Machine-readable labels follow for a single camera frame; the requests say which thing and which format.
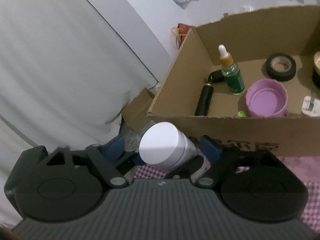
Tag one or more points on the red plastic bag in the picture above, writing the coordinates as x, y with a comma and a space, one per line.
182, 27

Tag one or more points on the white plastic bottle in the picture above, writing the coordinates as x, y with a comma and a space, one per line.
160, 145

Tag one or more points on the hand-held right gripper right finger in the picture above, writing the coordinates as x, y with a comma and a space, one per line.
211, 150

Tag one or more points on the purple plastic lid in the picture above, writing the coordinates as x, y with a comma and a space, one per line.
265, 100

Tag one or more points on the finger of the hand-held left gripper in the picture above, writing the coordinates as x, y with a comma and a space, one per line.
186, 167
126, 162

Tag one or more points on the long black cylinder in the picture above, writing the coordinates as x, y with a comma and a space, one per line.
203, 100

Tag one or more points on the purple checkered tablecloth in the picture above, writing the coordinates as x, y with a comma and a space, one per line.
310, 205

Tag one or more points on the black tape roll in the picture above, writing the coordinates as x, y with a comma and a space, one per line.
268, 72

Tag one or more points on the white charger adapter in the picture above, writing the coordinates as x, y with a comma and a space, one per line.
313, 105

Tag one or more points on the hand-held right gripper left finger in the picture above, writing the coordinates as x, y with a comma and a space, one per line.
116, 147

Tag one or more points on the white backdrop sheet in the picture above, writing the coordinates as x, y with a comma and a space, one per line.
62, 67

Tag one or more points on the green dropper bottle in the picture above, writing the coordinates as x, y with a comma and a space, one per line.
233, 80

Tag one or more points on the large cardboard box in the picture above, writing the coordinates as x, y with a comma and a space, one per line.
225, 130

